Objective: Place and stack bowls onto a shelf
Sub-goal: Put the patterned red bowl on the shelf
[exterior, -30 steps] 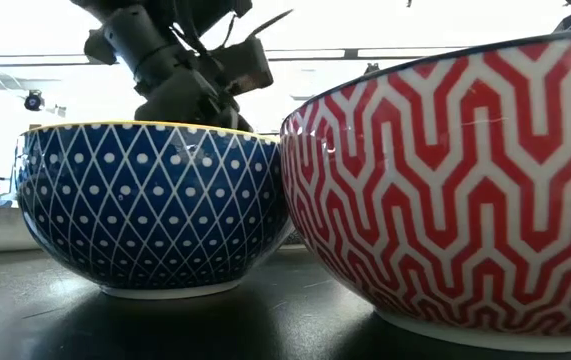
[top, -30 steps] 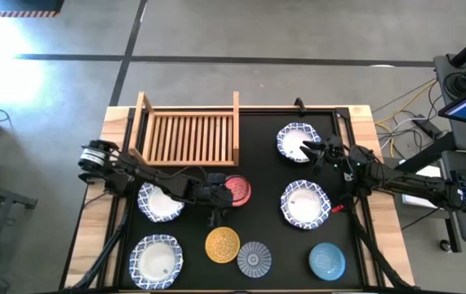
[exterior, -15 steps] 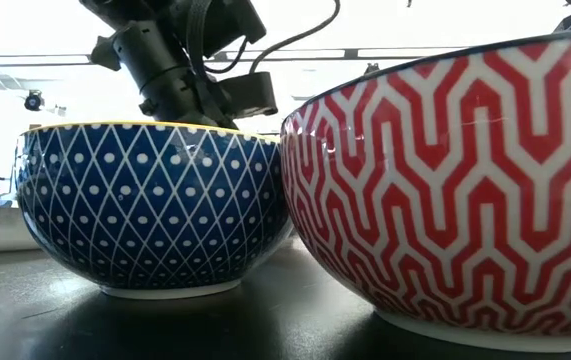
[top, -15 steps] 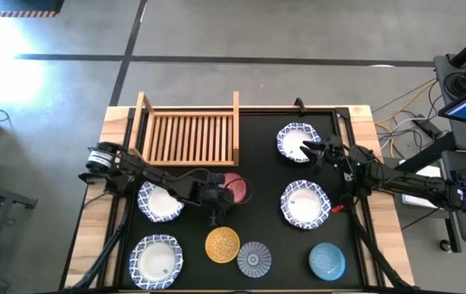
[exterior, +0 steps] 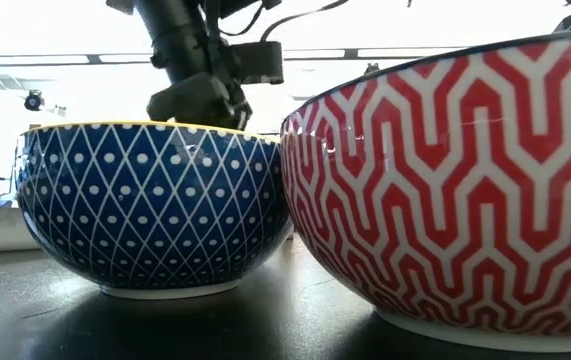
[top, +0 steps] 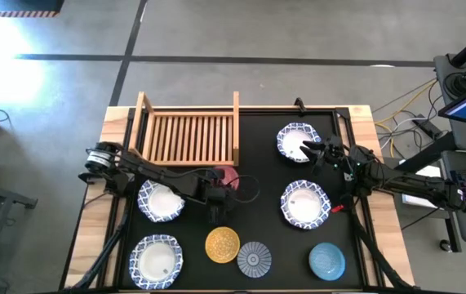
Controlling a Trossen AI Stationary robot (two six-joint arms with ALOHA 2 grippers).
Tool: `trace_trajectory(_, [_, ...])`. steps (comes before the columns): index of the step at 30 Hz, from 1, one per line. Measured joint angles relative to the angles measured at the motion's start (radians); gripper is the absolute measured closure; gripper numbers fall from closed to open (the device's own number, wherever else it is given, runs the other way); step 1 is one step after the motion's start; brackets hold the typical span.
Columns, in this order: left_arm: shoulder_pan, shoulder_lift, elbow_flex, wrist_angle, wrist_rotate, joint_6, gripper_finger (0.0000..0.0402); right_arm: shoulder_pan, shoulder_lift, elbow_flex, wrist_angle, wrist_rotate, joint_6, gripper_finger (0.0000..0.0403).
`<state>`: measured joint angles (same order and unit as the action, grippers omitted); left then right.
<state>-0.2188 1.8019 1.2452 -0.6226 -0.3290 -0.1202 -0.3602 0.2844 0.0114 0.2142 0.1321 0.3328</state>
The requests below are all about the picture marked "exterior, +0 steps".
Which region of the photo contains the blue diamond dotted bowl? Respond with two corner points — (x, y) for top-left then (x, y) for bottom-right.
(14, 119), (295, 301)

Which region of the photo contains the black ceiling spotlight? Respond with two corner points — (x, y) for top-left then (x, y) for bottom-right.
(23, 89), (46, 113)

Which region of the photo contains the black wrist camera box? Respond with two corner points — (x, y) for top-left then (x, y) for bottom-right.
(228, 41), (285, 85)

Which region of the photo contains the black cable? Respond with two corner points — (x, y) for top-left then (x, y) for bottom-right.
(259, 0), (351, 42)
(217, 2), (266, 37)

